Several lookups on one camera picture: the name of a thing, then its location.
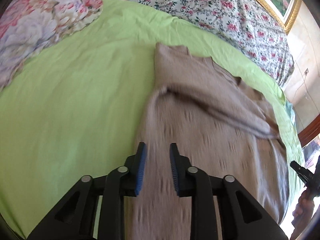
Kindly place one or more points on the green bed sheet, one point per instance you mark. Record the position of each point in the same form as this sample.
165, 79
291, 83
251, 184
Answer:
74, 109

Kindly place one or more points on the right hand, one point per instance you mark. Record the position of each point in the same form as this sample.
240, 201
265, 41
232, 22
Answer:
303, 210

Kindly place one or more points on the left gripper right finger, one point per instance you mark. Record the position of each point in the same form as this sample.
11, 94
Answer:
221, 208

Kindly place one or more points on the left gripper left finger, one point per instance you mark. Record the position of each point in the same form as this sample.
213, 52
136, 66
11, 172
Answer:
73, 216

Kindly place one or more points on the wooden door frame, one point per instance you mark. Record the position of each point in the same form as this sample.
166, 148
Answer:
310, 132

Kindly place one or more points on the small-flower white quilt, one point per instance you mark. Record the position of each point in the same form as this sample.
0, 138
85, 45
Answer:
244, 24

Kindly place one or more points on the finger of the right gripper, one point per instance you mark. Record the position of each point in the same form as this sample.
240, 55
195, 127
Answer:
304, 174

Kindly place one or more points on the large-flower pastel pillow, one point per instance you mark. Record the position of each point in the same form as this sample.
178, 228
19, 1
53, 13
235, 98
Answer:
29, 26

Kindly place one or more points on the beige knit sweater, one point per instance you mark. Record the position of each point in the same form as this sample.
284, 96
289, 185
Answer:
221, 124

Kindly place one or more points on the wall socket with cable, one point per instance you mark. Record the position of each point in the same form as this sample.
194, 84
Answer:
309, 76

